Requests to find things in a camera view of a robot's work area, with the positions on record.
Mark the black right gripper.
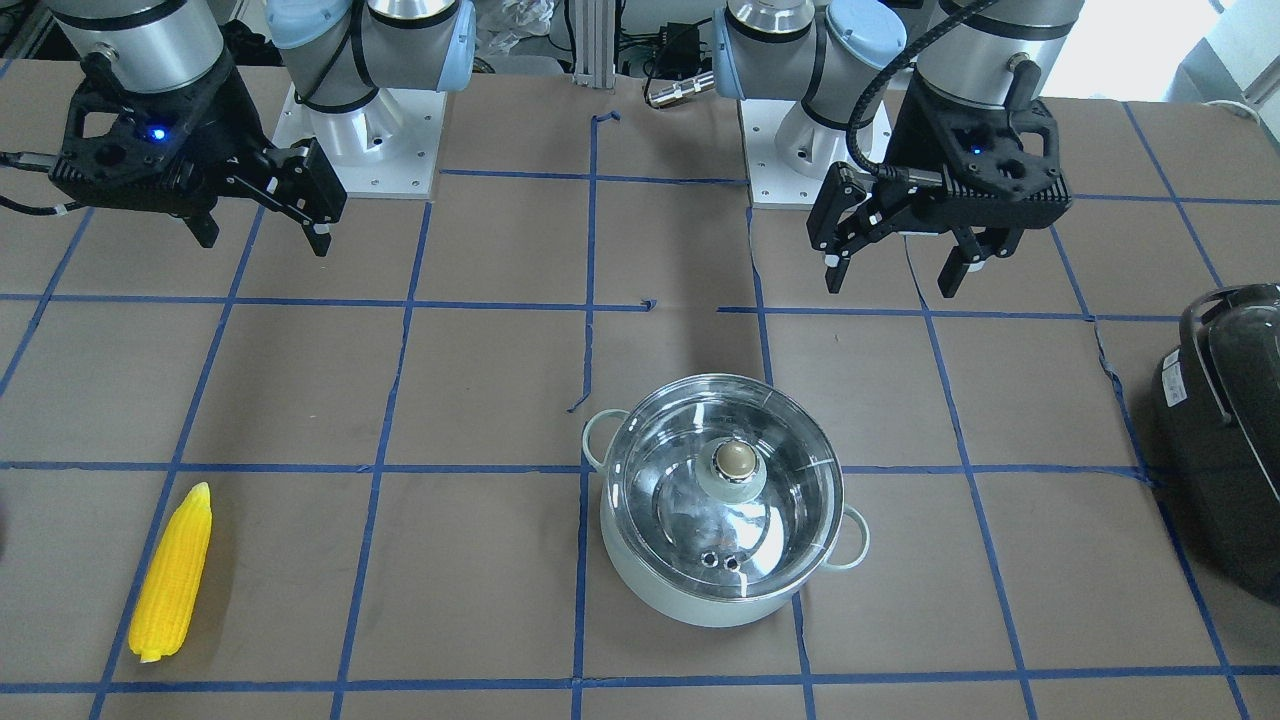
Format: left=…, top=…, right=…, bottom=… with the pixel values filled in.
left=50, top=50, right=347, bottom=258

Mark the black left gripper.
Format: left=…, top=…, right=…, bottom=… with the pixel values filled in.
left=806, top=72, right=1073, bottom=299

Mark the glass pot lid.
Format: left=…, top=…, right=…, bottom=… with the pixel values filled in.
left=608, top=375, right=845, bottom=600

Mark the yellow corn cob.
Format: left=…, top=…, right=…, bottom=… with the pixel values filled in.
left=127, top=480, right=212, bottom=664

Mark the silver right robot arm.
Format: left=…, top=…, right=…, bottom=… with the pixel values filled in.
left=37, top=1, right=477, bottom=258

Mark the pale green cooking pot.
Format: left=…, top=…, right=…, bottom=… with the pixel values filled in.
left=582, top=374, right=870, bottom=629

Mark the black rice cooker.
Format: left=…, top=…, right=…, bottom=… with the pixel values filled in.
left=1152, top=283, right=1279, bottom=603

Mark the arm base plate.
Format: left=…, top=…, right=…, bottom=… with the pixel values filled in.
left=271, top=87, right=451, bottom=200
left=739, top=99, right=850, bottom=210

